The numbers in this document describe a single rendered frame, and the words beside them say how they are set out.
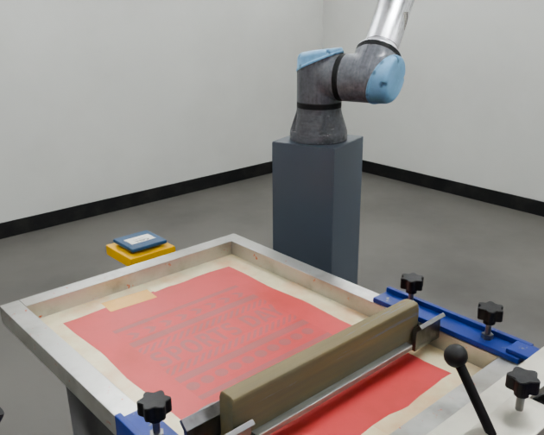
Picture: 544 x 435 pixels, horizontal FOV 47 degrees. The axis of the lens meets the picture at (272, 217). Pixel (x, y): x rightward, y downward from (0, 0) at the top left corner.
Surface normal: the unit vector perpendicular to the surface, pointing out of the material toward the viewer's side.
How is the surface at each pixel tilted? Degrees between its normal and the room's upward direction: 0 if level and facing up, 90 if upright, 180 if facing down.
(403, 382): 0
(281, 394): 90
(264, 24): 90
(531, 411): 0
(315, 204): 90
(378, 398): 0
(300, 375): 90
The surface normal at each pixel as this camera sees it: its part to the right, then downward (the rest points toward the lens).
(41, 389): 0.00, -0.94
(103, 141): 0.67, 0.24
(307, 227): -0.52, 0.29
